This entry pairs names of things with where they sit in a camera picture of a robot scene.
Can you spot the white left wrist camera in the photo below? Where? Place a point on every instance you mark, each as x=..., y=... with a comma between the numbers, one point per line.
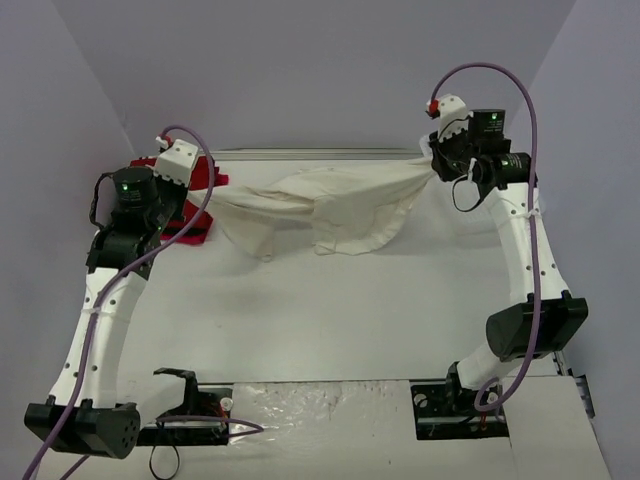
x=177, y=163

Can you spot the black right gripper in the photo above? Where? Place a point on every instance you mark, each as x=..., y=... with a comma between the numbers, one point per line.
x=439, y=163

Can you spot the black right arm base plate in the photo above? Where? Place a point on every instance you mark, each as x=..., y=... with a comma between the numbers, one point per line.
x=436, y=418

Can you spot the dark red folded t-shirt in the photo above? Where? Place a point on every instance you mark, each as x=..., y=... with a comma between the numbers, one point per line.
x=201, y=167

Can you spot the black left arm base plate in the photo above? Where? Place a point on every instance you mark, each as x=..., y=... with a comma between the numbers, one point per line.
x=211, y=401

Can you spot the white t-shirt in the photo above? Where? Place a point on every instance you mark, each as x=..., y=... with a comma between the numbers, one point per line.
x=352, y=210

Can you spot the white foam board front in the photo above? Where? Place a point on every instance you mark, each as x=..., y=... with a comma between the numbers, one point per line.
x=365, y=430

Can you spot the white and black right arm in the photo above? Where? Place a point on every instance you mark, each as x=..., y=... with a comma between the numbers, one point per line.
x=543, y=315

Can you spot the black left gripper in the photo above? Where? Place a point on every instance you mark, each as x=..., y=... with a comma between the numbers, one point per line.
x=175, y=203

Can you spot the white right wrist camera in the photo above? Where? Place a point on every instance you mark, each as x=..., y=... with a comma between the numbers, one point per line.
x=452, y=114

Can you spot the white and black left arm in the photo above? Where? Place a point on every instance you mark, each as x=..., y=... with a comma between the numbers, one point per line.
x=82, y=414

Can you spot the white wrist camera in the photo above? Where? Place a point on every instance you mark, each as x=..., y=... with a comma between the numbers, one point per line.
x=177, y=163
x=452, y=114

